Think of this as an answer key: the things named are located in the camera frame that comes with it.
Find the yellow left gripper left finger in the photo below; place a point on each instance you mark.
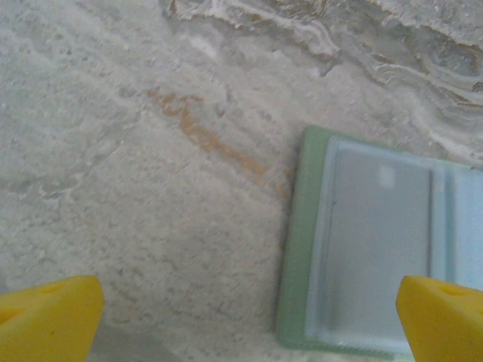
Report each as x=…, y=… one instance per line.
x=49, y=324

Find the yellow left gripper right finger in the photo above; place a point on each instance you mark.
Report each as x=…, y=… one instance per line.
x=445, y=328

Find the green card holder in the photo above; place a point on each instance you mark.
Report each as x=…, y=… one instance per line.
x=298, y=226

